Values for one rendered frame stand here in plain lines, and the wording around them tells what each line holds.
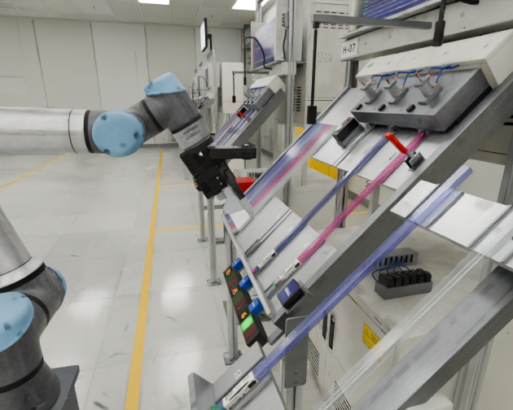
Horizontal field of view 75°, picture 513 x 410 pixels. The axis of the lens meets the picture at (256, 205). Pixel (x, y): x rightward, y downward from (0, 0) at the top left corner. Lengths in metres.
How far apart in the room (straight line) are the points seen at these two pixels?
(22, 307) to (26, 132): 0.34
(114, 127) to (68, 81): 9.06
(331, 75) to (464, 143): 1.53
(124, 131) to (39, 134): 0.13
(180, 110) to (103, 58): 8.82
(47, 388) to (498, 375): 1.14
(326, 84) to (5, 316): 1.95
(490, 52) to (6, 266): 1.08
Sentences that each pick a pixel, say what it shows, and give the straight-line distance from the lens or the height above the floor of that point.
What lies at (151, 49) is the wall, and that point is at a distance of 9.45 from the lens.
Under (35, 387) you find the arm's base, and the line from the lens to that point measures 0.87.
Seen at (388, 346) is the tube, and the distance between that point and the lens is 0.43.
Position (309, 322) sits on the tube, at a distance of 0.50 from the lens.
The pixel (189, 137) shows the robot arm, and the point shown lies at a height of 1.09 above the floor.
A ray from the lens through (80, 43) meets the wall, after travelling 9.64.
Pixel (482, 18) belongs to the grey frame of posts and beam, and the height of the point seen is 1.33.
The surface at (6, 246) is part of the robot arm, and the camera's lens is 0.89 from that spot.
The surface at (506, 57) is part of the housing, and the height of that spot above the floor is 1.24.
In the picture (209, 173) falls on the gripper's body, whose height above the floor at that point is 1.00.
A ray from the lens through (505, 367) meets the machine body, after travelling 1.24.
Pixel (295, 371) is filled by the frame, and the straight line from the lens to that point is 0.76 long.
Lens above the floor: 1.16
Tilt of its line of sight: 17 degrees down
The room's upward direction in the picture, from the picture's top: straight up
